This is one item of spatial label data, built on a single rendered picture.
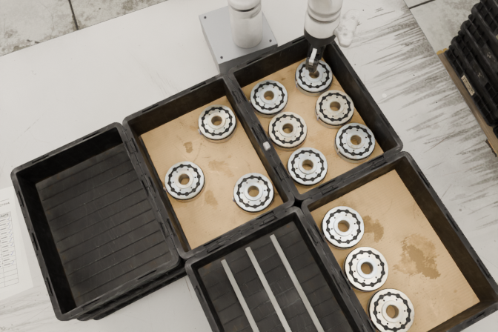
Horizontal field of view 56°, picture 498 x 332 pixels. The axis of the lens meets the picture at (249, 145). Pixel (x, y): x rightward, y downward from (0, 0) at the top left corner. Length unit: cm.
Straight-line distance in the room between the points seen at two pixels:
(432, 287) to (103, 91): 110
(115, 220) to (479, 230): 98
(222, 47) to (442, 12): 146
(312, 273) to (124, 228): 49
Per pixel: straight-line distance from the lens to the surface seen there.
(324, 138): 128
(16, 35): 277
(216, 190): 124
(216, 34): 148
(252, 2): 129
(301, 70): 133
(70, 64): 166
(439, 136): 150
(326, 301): 120
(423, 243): 126
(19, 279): 149
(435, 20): 259
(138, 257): 125
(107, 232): 128
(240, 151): 126
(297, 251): 120
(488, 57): 206
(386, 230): 124
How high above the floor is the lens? 202
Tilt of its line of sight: 69 degrees down
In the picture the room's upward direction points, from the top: 8 degrees counter-clockwise
